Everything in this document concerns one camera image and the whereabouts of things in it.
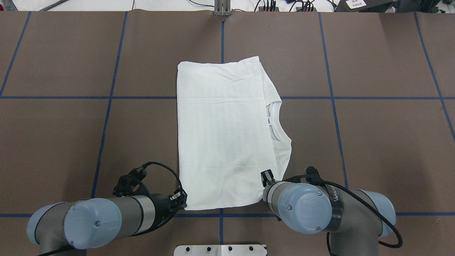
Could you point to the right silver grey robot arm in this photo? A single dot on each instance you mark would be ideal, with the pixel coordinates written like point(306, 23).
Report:
point(356, 223)

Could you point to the metal post at table edge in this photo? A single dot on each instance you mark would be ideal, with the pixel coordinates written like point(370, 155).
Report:
point(222, 8)

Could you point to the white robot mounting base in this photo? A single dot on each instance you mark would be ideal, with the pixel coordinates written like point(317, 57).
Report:
point(221, 250)

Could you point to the white long-sleeve printed shirt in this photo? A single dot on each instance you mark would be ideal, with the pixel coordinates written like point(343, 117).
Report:
point(228, 133)

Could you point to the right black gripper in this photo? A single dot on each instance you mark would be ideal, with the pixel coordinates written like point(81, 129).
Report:
point(266, 176)

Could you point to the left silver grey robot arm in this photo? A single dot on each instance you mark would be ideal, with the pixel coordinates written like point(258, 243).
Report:
point(70, 228)

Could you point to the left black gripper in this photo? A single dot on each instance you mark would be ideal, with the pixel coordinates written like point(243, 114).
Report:
point(161, 209)

